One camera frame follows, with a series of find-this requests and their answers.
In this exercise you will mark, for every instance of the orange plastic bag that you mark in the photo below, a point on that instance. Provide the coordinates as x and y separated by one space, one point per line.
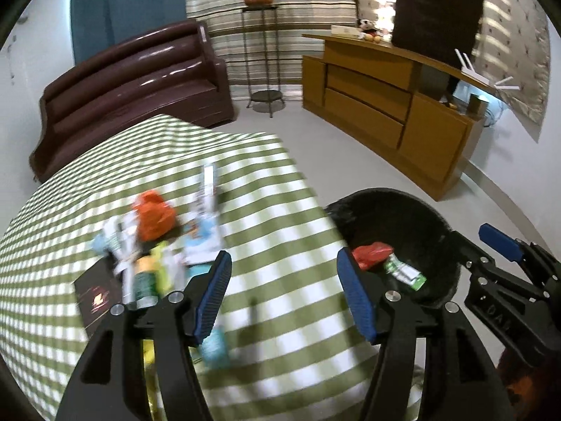
153 219

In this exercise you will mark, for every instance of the dark curtain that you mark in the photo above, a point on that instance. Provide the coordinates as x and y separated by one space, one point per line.
438 4

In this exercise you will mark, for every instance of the green and orange packet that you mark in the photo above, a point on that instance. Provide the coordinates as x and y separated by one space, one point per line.
144 280

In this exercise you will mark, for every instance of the black bin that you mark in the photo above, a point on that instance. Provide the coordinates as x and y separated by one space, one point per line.
394 219

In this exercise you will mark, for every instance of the dark brown card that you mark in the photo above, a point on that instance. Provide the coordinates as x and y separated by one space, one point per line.
94 289

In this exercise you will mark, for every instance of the green checked tablecloth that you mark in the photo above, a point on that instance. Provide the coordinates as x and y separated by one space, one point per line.
263 184

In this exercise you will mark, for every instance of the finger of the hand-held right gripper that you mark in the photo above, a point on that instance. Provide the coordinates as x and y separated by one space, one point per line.
499 239
471 252

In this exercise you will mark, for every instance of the patterned sheer curtain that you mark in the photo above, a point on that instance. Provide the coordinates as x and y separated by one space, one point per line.
512 52

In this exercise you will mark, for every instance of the blue and white snack packet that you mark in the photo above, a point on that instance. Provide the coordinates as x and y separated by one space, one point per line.
201 237

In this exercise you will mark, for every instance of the brown leather sofa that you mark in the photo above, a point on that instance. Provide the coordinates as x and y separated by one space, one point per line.
131 79

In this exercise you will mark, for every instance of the blue curtain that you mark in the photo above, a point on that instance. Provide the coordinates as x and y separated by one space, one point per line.
131 0

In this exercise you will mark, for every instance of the green and white wrapper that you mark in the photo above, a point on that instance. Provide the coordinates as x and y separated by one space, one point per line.
403 272

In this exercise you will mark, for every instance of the black metal plant stand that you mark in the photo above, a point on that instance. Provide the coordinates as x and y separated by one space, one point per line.
267 96

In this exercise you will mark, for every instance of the mouse plush toy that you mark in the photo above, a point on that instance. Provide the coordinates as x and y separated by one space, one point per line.
366 24

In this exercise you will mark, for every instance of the teal packet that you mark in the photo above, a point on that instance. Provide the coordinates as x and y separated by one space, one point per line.
214 346

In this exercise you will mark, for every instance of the striped curtain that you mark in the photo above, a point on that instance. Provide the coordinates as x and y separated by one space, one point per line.
307 0

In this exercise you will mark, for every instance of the wooden cabinet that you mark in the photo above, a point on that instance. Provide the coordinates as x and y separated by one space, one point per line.
363 96

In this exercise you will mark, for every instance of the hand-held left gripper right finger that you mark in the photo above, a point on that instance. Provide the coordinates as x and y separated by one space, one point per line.
357 298

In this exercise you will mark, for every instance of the small beige box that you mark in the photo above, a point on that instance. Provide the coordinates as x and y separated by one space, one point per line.
478 106

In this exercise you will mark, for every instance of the white paper roll green print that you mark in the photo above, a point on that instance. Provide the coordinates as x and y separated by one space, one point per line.
116 232

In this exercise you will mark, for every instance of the white router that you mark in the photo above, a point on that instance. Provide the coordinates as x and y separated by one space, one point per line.
475 76

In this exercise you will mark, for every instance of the yellow green packet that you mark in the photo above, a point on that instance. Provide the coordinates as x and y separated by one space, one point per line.
168 267

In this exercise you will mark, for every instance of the red wrapper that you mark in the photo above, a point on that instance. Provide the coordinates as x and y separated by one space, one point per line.
370 254

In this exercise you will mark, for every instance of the white flat box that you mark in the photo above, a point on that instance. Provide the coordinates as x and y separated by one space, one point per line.
346 31

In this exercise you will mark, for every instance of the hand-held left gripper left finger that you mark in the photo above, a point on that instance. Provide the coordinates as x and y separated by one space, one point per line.
214 291

